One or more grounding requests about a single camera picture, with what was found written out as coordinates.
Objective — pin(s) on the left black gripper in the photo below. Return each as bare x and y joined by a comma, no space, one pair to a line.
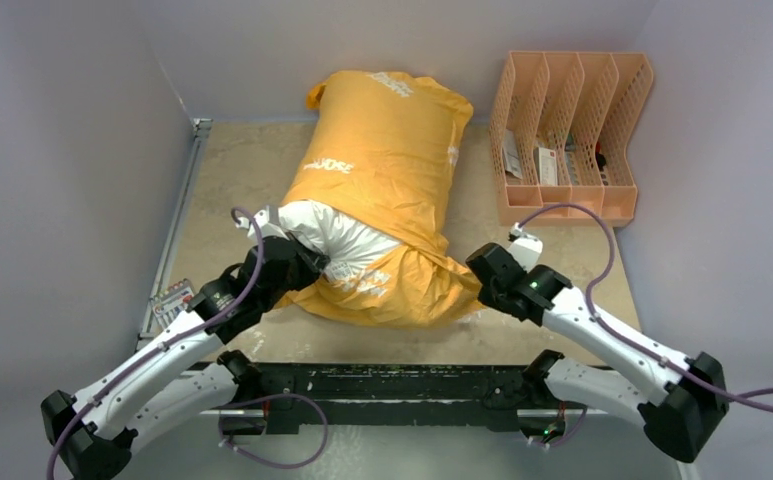
311,262

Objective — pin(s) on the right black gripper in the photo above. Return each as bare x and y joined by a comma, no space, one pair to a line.
487,298

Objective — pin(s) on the white pillow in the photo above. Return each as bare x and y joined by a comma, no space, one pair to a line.
353,247

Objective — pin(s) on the orange cartoon pillowcase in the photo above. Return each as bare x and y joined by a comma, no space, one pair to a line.
384,151

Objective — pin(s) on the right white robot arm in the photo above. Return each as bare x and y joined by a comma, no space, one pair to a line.
665,392

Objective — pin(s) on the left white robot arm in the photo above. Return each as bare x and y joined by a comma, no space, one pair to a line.
95,431

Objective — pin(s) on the marker pen pack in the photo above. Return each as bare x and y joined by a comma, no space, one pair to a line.
167,304

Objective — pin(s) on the white label box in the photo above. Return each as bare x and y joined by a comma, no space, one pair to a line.
546,166

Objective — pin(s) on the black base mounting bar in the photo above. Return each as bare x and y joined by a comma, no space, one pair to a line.
282,397

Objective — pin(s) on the white paper packet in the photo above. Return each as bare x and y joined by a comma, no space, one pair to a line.
511,156

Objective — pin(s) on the pink plastic file organizer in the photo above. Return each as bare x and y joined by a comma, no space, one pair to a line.
583,105

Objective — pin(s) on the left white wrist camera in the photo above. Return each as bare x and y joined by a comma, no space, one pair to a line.
263,224

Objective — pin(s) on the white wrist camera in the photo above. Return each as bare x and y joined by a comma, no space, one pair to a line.
525,248
263,224

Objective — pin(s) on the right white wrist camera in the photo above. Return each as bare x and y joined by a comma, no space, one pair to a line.
525,248

